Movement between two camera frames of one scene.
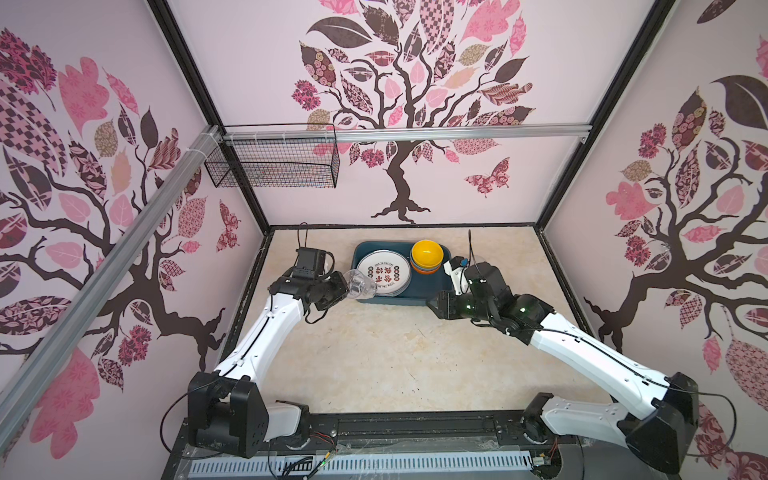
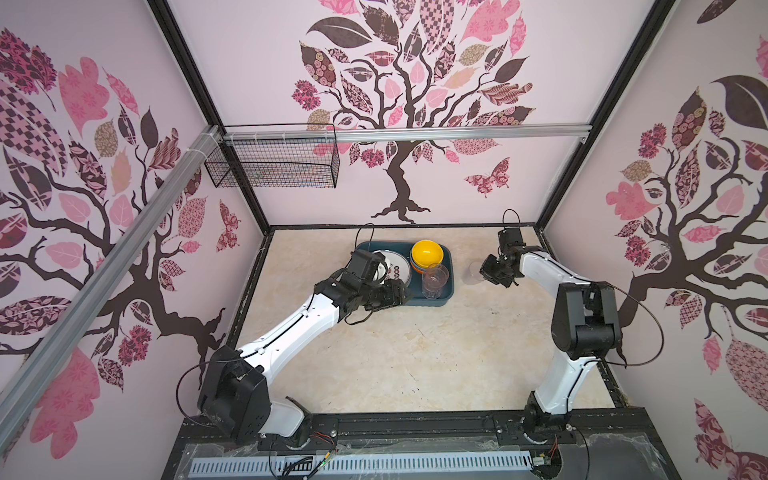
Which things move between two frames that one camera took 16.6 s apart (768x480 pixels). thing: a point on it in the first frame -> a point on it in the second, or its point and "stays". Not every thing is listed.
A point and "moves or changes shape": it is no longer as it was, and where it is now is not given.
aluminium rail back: (409, 132) stays
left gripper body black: (330, 290) -> (372, 295)
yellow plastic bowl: (427, 253) stays
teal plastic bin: (419, 289) stays
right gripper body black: (470, 309) -> (494, 269)
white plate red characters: (390, 269) stays
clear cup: (358, 286) moves or changes shape
